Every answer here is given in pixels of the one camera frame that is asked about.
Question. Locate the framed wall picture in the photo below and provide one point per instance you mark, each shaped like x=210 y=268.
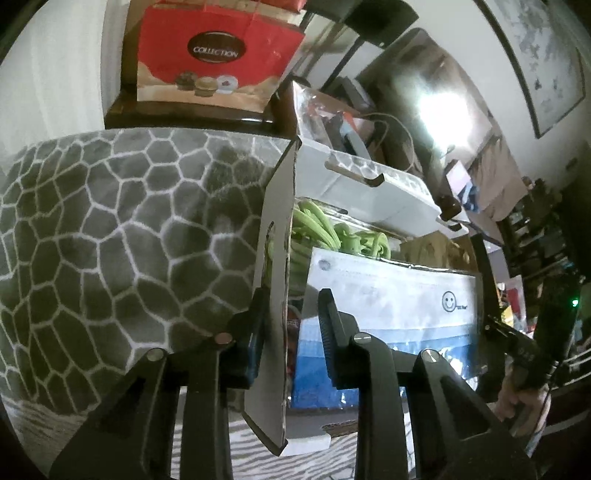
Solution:
x=540 y=55

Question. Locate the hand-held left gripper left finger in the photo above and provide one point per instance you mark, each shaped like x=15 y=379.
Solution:
x=249 y=341

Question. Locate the clear bag of small items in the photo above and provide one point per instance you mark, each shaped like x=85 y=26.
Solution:
x=323 y=115

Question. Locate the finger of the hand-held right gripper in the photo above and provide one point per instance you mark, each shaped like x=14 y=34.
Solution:
x=498 y=332

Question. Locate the small gold tissue pack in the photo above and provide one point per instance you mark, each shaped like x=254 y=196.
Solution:
x=429 y=251

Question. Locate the dark wooden cabinet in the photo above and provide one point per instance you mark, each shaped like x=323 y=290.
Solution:
x=184 y=121

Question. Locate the pink box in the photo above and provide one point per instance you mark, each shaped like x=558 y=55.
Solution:
x=457 y=175

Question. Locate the white curtain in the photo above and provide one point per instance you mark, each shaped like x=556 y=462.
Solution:
x=46 y=69

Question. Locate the red chocolate gift bag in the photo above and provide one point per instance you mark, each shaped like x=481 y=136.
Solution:
x=166 y=64

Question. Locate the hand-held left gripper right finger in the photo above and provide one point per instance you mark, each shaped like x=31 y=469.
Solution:
x=330 y=341

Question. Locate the brown covered sofa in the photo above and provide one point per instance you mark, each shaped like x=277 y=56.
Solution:
x=498 y=157

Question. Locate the blue white zip bag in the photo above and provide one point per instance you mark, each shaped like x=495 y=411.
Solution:
x=392 y=295

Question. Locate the grey white patterned blanket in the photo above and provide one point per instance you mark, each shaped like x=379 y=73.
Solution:
x=115 y=230

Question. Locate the black panel on stand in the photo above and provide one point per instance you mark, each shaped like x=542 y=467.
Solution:
x=383 y=18
x=323 y=5

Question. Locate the person's right hand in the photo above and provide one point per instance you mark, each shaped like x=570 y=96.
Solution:
x=512 y=401

